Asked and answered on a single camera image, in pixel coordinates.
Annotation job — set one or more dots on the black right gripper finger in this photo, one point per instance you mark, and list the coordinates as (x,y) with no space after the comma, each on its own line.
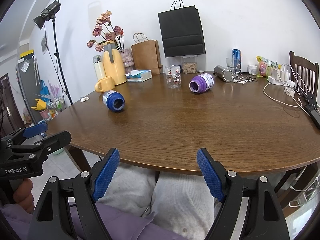
(47,145)

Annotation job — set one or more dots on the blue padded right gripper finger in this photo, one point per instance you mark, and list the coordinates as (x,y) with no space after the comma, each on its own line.
(37,129)

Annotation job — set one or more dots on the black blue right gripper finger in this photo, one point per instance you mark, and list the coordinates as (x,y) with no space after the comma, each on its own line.
(52,217)
(264,216)

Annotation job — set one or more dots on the blue plastic cup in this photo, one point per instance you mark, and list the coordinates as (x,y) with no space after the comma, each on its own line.
(113,100)

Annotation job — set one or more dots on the purple plastic cup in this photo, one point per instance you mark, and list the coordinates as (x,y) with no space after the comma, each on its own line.
(201,83)

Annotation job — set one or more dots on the person's left hand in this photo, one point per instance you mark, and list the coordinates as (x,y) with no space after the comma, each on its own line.
(23,196)

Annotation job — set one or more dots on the dark wooden door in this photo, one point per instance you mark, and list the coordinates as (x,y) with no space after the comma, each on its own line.
(12,119)

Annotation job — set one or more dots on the crumpled white tissue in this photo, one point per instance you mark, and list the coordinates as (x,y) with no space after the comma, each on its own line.
(83,99)

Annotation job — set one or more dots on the grey refrigerator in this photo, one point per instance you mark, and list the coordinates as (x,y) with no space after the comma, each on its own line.
(29,82)

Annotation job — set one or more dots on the yellow mug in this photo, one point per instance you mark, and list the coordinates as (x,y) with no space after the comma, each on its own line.
(105,84)

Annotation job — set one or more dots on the person's grey trousers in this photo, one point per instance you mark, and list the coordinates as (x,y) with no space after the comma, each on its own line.
(179,205)

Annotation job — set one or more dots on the cream travel bottle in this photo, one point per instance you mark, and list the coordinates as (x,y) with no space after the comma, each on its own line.
(99,67)

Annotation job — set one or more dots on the yellow thermos jug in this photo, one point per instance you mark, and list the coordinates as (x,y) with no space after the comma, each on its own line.
(113,63)

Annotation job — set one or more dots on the tissue box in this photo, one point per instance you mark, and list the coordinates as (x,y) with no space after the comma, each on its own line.
(138,75)

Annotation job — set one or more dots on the pink patterned vase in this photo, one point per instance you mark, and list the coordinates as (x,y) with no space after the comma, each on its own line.
(127,59)

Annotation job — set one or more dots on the pink artificial flowers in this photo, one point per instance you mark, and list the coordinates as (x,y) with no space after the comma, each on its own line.
(106,32)

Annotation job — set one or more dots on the black clamp device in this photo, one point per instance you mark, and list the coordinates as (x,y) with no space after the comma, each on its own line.
(307,102)

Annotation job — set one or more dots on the brown paper bag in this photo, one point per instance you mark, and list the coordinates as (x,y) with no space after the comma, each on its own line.
(146,54)

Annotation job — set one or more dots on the clear printed glass jar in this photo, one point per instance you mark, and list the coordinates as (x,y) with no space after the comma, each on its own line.
(173,76)

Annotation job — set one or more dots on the white earphones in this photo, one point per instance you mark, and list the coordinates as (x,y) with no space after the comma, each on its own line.
(239,78)

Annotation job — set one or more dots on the stainless steel tumbler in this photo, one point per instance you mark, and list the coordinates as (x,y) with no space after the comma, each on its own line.
(223,73)

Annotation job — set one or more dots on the dark wooden chair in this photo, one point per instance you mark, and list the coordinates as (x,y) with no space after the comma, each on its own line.
(304,73)

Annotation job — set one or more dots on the colourful snack bag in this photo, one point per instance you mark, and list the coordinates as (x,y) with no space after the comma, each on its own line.
(262,68)

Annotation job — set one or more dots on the clear food container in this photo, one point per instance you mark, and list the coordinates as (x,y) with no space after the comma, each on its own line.
(189,64)

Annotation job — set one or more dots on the blue drink can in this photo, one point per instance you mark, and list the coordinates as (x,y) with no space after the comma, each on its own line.
(236,56)

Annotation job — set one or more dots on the black paper bag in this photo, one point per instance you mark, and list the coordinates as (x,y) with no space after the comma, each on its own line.
(181,31)

